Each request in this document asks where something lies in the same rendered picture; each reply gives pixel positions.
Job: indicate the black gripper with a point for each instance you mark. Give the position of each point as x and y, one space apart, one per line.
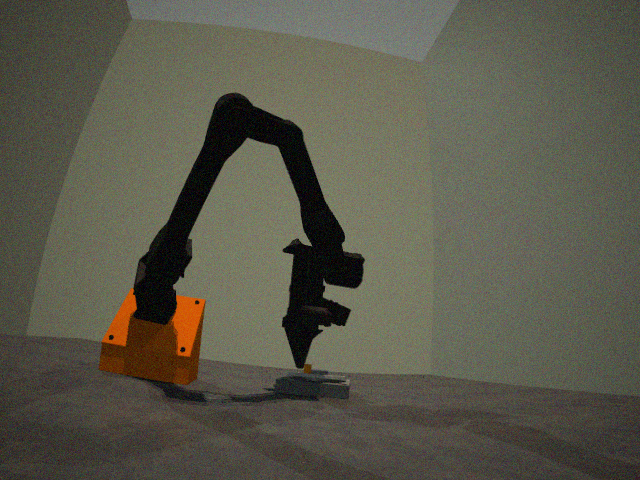
301 323

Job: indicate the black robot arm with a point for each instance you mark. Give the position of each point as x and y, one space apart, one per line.
234 119

